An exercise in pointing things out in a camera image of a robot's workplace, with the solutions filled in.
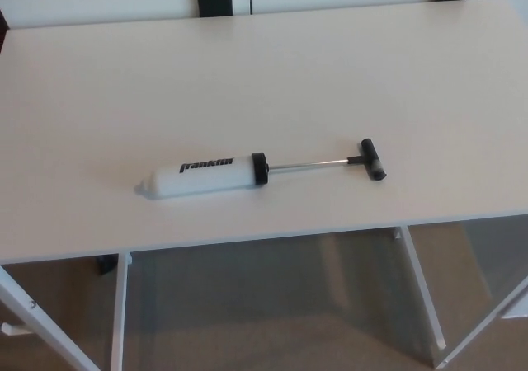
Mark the white desk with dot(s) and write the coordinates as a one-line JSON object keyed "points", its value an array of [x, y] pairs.
{"points": [[119, 313]]}

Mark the white black hand air pump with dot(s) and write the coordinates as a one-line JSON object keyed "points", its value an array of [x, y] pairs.
{"points": [[198, 177]]}

